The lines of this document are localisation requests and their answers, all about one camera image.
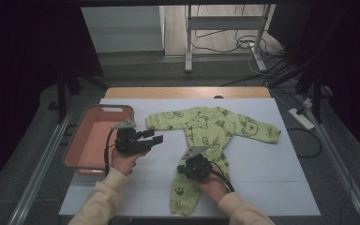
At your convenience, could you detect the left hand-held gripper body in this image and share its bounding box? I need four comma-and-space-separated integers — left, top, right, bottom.
111, 117, 154, 157

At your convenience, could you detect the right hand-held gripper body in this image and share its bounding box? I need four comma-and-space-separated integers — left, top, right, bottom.
176, 145, 214, 183

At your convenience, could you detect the pink plastic basket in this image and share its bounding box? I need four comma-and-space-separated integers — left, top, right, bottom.
62, 103, 136, 177

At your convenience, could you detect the green printed baby romper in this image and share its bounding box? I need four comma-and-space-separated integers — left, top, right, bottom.
144, 106, 282, 218

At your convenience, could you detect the person's left hand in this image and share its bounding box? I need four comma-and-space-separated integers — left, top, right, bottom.
111, 148, 148, 176

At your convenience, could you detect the person's right hand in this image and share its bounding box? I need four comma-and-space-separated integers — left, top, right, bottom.
200, 167, 233, 204

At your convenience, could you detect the black tripod stand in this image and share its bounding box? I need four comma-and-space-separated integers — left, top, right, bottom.
266, 55, 326, 125
55, 62, 109, 125

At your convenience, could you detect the white cabinet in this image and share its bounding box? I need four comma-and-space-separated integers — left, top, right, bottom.
81, 6, 165, 53

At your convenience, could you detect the white power strip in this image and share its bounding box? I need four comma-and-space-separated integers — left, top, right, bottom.
288, 107, 316, 131

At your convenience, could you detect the black curtain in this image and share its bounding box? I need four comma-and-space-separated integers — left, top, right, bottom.
0, 0, 104, 201
268, 0, 360, 163

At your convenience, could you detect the left hand-held gripper cable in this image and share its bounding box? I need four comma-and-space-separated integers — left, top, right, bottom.
103, 129, 117, 176

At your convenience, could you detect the hand-held gripper cable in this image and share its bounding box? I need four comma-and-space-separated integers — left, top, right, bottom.
103, 129, 117, 176
210, 160, 236, 193

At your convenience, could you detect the right hand-held gripper cable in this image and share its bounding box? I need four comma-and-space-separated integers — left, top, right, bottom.
210, 160, 236, 193

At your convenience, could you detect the aluminium floor rail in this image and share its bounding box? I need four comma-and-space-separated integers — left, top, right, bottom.
296, 93, 360, 225
7, 109, 76, 225

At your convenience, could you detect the black looped floor cable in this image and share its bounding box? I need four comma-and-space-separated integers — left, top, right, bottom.
286, 127, 323, 158

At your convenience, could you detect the tangle of black floor cables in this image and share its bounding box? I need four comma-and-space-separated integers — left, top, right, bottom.
190, 4, 284, 60

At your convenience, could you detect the white metal desk frame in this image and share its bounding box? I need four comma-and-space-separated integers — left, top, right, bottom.
184, 4, 273, 73

